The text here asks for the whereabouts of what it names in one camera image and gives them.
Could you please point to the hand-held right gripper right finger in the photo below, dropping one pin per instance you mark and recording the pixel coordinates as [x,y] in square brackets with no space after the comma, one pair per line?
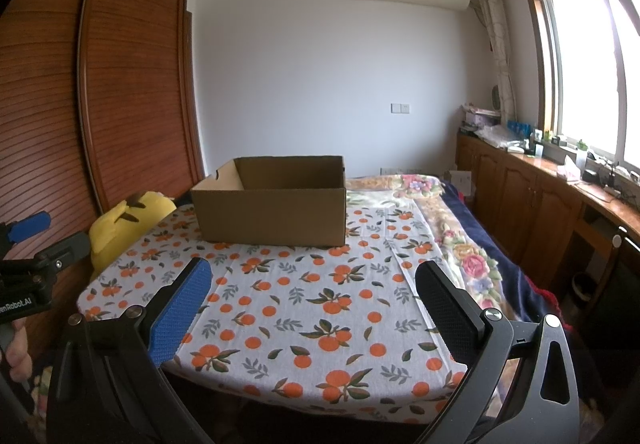
[447,319]

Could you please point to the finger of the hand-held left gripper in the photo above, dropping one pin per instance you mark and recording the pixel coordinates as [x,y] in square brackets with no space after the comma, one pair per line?
[30,225]
[65,249]

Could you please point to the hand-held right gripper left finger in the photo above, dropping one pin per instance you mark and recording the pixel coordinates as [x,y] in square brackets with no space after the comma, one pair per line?
[180,314]

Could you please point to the brown cardboard box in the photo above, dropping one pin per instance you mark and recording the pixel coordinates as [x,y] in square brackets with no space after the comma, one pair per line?
[270,219]

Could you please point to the person's left hand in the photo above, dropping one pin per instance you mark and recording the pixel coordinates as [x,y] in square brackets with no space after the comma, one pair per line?
[17,354]

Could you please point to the yellow plush toy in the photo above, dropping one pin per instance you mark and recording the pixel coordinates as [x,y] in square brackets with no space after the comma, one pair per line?
[125,229]

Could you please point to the floral blanket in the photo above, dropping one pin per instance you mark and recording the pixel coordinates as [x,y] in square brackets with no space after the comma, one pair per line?
[465,254]

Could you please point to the orange-print white tablecloth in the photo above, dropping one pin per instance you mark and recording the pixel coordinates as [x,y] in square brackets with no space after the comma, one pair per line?
[300,324]

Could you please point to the small white box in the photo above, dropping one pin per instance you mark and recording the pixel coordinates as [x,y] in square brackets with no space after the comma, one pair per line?
[460,183]

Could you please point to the dark waste bin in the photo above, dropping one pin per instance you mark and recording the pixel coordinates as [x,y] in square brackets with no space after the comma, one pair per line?
[582,286]

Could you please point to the wooden cabinet counter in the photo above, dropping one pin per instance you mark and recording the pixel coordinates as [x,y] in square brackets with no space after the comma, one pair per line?
[515,194]

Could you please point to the wooden sliding wardrobe door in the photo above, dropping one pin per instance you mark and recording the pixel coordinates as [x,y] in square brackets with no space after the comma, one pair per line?
[135,74]

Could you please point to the clear plastic bags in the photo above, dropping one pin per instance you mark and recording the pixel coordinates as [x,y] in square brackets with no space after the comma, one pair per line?
[500,138]

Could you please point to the white tissue pack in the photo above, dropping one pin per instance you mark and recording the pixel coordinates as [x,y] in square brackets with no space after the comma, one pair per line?
[568,171]

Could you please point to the row of blue bottles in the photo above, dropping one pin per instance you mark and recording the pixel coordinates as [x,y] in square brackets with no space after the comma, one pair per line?
[518,127]

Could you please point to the pink tissue boxes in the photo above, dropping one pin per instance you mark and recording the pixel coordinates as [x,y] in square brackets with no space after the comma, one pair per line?
[480,115]

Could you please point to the black desktop device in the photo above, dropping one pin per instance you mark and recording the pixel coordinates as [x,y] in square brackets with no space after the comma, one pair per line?
[597,176]

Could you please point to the round grey fan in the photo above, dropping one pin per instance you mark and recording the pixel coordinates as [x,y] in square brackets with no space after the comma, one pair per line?
[496,96]

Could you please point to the wooden-framed window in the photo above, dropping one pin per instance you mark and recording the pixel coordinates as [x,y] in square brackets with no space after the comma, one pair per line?
[585,74]

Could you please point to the patterned curtain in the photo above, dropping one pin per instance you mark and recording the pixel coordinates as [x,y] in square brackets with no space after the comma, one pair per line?
[495,34]

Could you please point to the wall power outlet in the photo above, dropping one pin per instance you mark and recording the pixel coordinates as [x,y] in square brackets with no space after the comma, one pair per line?
[390,170]

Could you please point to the white wall switch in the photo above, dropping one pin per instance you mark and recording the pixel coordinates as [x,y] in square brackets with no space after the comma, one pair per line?
[400,108]

